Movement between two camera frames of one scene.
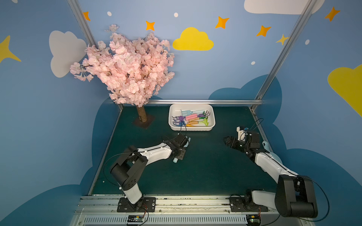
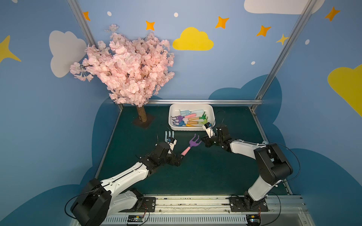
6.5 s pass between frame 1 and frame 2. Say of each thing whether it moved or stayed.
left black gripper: moved
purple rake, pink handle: stayed
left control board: stayed
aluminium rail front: stayed
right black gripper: moved
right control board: stayed
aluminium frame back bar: stayed
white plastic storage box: stayed
